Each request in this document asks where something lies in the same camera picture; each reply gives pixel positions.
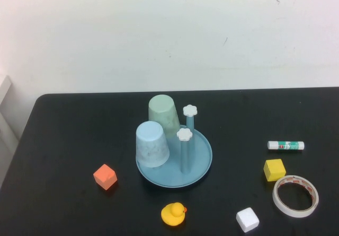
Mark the pale green cup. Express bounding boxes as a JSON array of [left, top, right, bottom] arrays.
[[148, 94, 180, 139]]

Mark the yellow rubber duck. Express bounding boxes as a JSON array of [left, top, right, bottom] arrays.
[[160, 202, 188, 226]]

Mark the white board panel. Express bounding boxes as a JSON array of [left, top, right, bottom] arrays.
[[0, 75, 20, 183]]

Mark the white green glue stick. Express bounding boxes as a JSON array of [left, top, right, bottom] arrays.
[[267, 141, 305, 152]]

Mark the white cube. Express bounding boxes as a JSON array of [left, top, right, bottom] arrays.
[[236, 207, 260, 233]]

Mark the yellow cube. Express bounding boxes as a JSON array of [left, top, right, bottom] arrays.
[[263, 159, 287, 182]]

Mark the white tape roll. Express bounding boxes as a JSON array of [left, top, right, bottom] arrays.
[[272, 174, 319, 218]]

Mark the blue cup stand with pegs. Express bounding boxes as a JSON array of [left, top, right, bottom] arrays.
[[135, 104, 213, 188]]

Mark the light blue speckled cup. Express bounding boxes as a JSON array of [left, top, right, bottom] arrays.
[[135, 121, 171, 168]]

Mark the orange cube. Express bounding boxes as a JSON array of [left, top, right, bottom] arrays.
[[93, 163, 118, 191]]

